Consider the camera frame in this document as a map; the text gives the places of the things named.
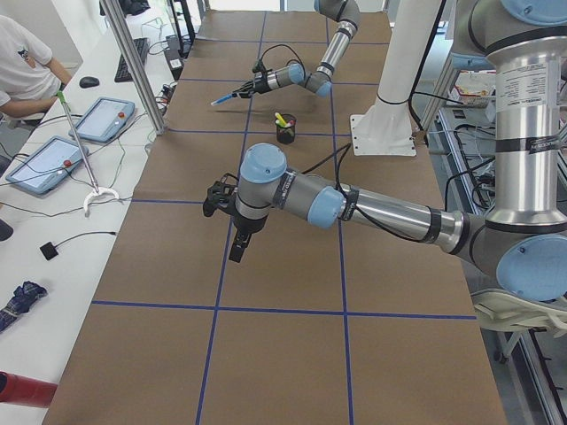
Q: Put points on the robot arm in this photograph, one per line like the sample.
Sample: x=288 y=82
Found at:
x=347 y=15
x=521 y=242

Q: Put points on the teach pendant tablet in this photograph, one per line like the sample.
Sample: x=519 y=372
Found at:
x=104 y=119
x=47 y=167

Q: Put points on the red cylinder bottle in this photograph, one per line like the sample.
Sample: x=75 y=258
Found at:
x=24 y=391

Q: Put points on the folded dark blue umbrella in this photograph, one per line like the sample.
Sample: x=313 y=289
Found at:
x=24 y=296

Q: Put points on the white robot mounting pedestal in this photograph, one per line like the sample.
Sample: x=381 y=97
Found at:
x=385 y=128

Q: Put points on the blue marker pen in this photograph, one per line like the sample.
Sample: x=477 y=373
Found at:
x=222 y=99

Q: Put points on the reacher grabber stick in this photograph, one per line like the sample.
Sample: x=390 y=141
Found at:
x=97 y=191

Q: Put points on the black computer mouse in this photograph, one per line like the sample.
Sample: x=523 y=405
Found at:
x=87 y=82

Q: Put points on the near teach pendant tablet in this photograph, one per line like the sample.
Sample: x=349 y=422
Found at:
x=47 y=167

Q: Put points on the far teach pendant tablet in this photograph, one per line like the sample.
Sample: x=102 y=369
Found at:
x=104 y=119

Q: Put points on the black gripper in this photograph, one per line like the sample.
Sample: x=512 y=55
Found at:
x=258 y=82
x=248 y=224

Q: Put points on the person in white shirt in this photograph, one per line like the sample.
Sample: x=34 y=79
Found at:
x=31 y=76

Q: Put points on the yellow highlighter pen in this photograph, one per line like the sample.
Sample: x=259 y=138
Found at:
x=280 y=119

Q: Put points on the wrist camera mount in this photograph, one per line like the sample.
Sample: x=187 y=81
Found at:
x=259 y=67
x=221 y=196

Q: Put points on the black mesh pen cup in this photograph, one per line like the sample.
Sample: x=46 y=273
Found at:
x=285 y=139

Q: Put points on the aluminium frame post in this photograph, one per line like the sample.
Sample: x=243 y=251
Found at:
x=124 y=39

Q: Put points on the small black puck device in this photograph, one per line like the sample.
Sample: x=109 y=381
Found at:
x=48 y=250

